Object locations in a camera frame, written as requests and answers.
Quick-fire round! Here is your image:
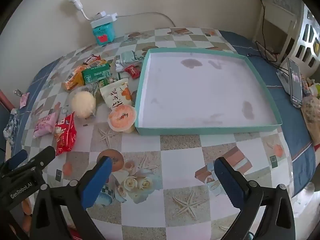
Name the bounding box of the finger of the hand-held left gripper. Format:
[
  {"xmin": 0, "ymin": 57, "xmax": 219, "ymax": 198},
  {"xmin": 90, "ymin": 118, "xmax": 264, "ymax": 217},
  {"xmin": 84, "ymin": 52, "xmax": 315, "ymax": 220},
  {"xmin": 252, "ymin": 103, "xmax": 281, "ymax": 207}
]
[
  {"xmin": 5, "ymin": 146, "xmax": 56, "ymax": 180},
  {"xmin": 0, "ymin": 149, "xmax": 28, "ymax": 173}
]

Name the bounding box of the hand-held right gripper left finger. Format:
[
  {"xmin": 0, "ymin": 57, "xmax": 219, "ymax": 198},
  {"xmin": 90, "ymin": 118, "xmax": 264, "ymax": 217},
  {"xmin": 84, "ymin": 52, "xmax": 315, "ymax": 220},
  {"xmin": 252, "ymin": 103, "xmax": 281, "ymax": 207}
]
[{"xmin": 29, "ymin": 156, "xmax": 113, "ymax": 240}]

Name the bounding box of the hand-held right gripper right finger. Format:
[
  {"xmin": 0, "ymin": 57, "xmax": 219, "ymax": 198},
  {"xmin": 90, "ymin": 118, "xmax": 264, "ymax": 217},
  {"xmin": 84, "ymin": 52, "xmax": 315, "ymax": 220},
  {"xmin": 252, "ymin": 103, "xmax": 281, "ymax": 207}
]
[{"xmin": 213, "ymin": 156, "xmax": 297, "ymax": 240}]

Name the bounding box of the red snack packet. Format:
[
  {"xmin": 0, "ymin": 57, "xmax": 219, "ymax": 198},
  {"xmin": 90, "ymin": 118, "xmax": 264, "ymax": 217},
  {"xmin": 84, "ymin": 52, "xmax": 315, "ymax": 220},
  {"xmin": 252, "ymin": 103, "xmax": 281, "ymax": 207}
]
[{"xmin": 54, "ymin": 112, "xmax": 77, "ymax": 157}]

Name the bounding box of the pink snack packet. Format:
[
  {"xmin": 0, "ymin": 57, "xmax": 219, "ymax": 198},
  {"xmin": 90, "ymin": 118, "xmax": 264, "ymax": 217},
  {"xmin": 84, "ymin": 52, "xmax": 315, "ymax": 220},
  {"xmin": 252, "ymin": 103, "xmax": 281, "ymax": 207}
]
[{"xmin": 32, "ymin": 112, "xmax": 58, "ymax": 138}]

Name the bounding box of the round bun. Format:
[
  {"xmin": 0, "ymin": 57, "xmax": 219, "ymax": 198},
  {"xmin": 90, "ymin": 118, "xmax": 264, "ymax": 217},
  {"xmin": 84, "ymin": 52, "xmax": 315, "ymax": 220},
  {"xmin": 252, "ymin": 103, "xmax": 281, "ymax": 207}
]
[{"xmin": 69, "ymin": 91, "xmax": 97, "ymax": 119}]

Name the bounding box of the orange snack packet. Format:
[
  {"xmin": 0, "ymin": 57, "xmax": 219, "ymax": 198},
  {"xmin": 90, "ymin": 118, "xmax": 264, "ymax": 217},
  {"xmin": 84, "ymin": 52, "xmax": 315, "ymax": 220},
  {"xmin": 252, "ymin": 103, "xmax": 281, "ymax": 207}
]
[{"xmin": 62, "ymin": 65, "xmax": 87, "ymax": 91}]

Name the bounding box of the white packet with orange print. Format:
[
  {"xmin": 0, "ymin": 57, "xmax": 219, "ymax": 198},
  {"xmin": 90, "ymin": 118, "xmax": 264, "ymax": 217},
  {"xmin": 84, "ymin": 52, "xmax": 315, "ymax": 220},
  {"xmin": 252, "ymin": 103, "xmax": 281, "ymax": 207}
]
[{"xmin": 99, "ymin": 77, "xmax": 133, "ymax": 110}]

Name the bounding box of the shallow teal cardboard tray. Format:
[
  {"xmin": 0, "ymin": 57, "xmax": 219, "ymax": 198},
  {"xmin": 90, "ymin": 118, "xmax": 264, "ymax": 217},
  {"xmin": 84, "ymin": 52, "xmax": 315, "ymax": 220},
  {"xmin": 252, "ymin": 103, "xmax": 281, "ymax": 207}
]
[{"xmin": 134, "ymin": 47, "xmax": 283, "ymax": 136}]

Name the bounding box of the silver green snack packet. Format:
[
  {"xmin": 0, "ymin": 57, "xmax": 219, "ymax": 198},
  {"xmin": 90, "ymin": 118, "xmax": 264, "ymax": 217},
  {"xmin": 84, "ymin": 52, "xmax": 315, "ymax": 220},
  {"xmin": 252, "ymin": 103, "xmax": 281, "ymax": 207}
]
[{"xmin": 115, "ymin": 51, "xmax": 143, "ymax": 72}]

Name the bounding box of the blue white wrapper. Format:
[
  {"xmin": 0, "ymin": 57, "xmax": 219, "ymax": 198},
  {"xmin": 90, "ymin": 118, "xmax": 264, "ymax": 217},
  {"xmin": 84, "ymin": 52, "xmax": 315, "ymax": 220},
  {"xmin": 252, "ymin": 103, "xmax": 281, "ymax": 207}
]
[{"xmin": 3, "ymin": 109, "xmax": 20, "ymax": 145}]

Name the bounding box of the small pink wrapper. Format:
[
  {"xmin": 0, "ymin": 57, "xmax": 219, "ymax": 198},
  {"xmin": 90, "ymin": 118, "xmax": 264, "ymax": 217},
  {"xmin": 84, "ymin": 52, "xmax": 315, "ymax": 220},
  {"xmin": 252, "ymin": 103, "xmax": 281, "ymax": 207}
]
[{"xmin": 19, "ymin": 92, "xmax": 30, "ymax": 109}]

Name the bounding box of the orange jelly cup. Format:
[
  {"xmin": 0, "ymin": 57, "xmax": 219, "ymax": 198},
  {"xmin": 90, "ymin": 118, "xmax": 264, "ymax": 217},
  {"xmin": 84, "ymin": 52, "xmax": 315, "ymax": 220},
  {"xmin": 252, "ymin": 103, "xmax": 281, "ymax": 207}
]
[{"xmin": 108, "ymin": 105, "xmax": 137, "ymax": 133}]

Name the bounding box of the brown printed paper bag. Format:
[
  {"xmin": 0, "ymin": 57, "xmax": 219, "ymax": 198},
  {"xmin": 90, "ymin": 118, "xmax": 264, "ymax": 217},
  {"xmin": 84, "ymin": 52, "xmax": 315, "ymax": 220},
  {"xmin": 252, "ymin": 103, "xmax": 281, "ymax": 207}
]
[{"xmin": 301, "ymin": 97, "xmax": 320, "ymax": 143}]

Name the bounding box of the white phone stand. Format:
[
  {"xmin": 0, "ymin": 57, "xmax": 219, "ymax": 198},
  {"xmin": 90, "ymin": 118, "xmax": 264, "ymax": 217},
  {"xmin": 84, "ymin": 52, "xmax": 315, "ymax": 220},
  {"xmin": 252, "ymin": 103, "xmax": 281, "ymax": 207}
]
[{"xmin": 276, "ymin": 67, "xmax": 292, "ymax": 90}]

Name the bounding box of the smartphone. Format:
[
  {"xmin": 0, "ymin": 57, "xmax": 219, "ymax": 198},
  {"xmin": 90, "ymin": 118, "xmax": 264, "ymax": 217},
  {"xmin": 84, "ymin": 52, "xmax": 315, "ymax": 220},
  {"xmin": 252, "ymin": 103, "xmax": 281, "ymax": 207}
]
[{"xmin": 287, "ymin": 57, "xmax": 303, "ymax": 108}]

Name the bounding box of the colourful block strip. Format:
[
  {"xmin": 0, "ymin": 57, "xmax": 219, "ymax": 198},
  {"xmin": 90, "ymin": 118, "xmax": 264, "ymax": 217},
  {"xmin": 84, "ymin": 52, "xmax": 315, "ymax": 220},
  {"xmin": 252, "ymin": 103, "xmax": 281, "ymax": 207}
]
[{"xmin": 301, "ymin": 76, "xmax": 310, "ymax": 97}]

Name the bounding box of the white jar with green lid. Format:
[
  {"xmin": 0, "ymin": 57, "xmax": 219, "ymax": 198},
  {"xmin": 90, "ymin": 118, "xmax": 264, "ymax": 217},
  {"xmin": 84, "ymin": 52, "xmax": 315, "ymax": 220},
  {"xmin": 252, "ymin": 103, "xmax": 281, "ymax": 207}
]
[{"xmin": 309, "ymin": 82, "xmax": 320, "ymax": 97}]

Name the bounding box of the teal toy box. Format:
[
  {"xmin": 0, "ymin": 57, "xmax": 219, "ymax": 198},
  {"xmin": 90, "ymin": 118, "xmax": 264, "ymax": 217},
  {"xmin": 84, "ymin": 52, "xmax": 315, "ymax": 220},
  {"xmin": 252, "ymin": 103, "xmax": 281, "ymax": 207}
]
[{"xmin": 90, "ymin": 20, "xmax": 116, "ymax": 46}]

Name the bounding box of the white power adapter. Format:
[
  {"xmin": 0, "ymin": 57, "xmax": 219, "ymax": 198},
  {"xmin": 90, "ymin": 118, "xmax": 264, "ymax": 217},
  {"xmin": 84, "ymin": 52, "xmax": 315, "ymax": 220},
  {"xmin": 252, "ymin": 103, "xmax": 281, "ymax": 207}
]
[{"xmin": 91, "ymin": 13, "xmax": 118, "ymax": 23}]

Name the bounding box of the white lattice plastic basket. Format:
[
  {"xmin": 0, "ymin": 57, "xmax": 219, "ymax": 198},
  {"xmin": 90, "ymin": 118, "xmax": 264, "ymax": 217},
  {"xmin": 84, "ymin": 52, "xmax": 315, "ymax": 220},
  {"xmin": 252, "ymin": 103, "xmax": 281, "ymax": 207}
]
[{"xmin": 291, "ymin": 4, "xmax": 320, "ymax": 70}]

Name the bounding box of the white shelf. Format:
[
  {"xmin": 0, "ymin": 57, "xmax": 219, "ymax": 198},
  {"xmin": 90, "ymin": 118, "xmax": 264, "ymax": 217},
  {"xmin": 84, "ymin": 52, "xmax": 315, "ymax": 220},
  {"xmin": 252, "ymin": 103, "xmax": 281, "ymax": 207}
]
[{"xmin": 252, "ymin": 0, "xmax": 300, "ymax": 63}]

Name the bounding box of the black charging cable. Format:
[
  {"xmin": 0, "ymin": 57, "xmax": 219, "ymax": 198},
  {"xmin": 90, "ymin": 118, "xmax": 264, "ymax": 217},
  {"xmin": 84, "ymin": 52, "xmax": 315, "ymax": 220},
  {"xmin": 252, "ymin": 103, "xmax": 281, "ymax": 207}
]
[{"xmin": 246, "ymin": 0, "xmax": 288, "ymax": 68}]

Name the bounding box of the grey adapter cable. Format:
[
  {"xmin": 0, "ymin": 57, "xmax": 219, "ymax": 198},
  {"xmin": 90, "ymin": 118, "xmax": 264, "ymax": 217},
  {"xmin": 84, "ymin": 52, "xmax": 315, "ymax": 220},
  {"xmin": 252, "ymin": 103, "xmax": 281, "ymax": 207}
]
[{"xmin": 117, "ymin": 11, "xmax": 176, "ymax": 28}]

